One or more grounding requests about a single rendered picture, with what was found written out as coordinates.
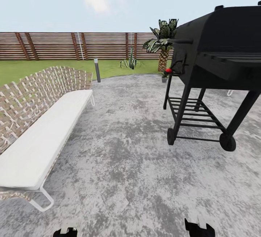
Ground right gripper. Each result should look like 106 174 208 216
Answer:
185 219 215 237

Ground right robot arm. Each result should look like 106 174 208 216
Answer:
185 215 218 237

